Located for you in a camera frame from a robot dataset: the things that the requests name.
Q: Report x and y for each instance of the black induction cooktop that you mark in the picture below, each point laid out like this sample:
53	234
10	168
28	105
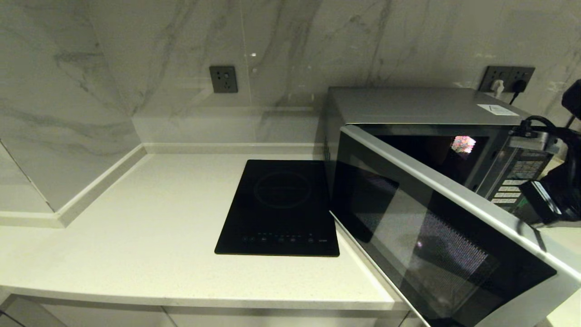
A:
277	204

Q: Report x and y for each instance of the dark grey wall socket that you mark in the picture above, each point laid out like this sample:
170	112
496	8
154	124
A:
525	73
223	79
488	73

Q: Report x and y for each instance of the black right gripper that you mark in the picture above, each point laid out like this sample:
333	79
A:
535	204

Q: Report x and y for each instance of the white power plug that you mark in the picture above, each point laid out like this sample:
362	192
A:
498	87

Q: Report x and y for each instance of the beige drawer front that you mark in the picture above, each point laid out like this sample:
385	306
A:
272	320

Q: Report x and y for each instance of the beige cabinet door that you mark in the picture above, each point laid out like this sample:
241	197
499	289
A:
109	318

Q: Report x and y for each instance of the angled grey cabinet panel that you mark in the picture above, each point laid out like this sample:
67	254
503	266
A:
22	315

